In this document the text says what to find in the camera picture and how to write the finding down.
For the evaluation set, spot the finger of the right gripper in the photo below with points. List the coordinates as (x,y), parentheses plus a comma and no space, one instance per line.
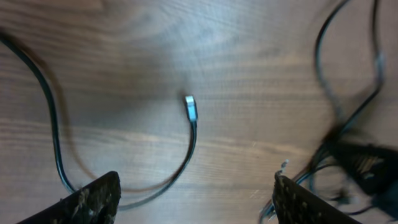
(374,169)

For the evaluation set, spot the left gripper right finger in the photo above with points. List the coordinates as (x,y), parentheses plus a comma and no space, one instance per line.
(294,204)

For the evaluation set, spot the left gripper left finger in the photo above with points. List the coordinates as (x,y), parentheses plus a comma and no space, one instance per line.
(95,203)

